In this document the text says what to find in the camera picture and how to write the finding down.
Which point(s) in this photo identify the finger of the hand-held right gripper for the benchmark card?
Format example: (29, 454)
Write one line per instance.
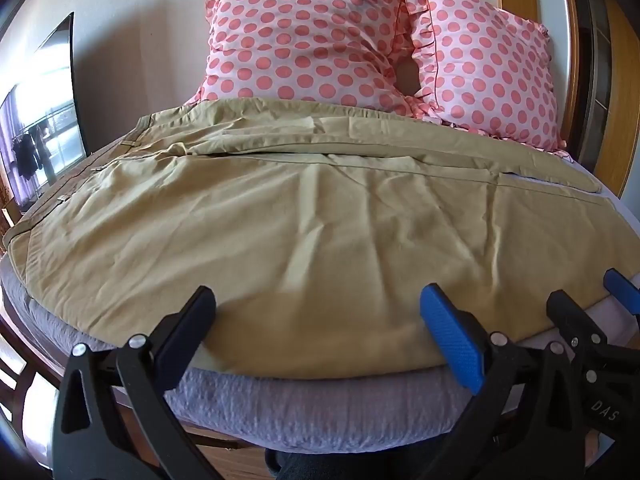
(567, 311)
(621, 286)

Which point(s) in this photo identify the wall mirror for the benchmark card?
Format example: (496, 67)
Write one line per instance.
(45, 125)

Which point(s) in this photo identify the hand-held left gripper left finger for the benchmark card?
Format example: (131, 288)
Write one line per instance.
(186, 330)

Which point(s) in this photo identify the pink polka dot pillow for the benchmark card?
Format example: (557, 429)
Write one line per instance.
(485, 70)
(305, 40)

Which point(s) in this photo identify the grey bed mattress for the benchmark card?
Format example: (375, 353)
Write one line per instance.
(325, 412)

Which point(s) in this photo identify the wooden bed frame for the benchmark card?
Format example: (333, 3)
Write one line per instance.
(227, 449)

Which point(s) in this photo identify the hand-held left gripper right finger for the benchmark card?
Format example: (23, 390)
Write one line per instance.
(449, 341)

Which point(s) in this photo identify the olive tan bed sheet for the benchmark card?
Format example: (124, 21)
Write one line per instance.
(320, 240)

